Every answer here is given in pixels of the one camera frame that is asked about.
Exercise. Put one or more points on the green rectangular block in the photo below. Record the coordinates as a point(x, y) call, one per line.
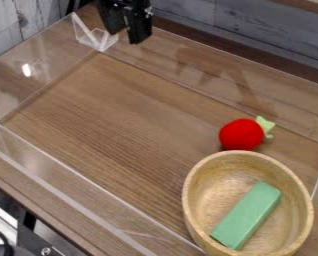
point(246, 216)

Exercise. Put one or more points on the red plush strawberry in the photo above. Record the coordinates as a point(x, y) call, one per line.
point(244, 134)

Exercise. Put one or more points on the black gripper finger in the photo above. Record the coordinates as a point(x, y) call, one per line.
point(140, 13)
point(111, 13)

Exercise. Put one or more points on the black metal table bracket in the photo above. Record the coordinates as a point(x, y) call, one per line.
point(30, 240)

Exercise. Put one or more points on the clear acrylic enclosure wall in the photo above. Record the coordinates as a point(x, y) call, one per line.
point(106, 121)

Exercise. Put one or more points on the oval wooden bowl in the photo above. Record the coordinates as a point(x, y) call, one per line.
point(217, 183)

